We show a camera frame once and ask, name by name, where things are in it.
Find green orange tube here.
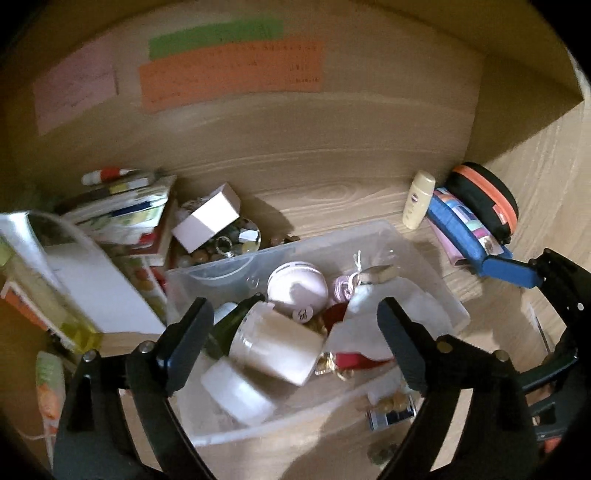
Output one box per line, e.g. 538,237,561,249
35,351,66,431

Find blue pencil case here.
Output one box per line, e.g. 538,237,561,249
427,186,514,278

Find clear bowl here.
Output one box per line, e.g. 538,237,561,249
179,217,265,269

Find fruit print packet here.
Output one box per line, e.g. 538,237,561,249
127,257,168,319

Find white tissue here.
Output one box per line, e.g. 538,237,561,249
327,279,455,363

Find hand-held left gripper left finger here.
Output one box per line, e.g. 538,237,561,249
53,296,218,480

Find white cylindrical container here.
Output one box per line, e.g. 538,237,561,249
228,302,325,387

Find orange box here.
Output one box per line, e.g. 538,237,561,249
0,281,52,334

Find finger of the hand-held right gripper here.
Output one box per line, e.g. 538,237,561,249
480,248,591,319
521,348,580,407

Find green paper note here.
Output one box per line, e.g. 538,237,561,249
148,17,285,60

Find white folded paper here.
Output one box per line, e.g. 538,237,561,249
0,211,168,336

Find pink cable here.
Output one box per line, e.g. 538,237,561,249
332,274,360,306

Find small white box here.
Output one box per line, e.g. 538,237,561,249
172,183,243,254

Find black orange round case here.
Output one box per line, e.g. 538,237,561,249
445,161,520,246

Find clear plastic storage box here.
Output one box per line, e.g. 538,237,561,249
165,219,471,446

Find pink cream jar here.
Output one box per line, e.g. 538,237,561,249
267,261,330,320

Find white red glue stick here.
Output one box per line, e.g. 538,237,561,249
82,167,140,186

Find red pouch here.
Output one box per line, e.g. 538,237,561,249
322,305,394,371

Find white round jar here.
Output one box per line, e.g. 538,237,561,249
201,357,279,428

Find pink paper note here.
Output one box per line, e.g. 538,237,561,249
32,34,118,136

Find green spray bottle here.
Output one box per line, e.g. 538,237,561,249
203,293,267,361

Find white string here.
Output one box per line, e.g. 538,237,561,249
21,413,60,443

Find stack of books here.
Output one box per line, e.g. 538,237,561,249
58,173,179,269

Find orange paper note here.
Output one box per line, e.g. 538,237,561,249
137,39,325,114

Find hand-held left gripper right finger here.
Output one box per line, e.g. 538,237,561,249
376,296,540,480

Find pink pouch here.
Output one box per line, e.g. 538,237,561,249
431,219,468,268

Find yellow green bottle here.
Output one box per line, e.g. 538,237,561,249
0,247,103,354

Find cream sunscreen bottle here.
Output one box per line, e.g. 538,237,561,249
402,170,437,230

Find gold foil wrapper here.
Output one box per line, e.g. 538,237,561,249
315,352,352,380

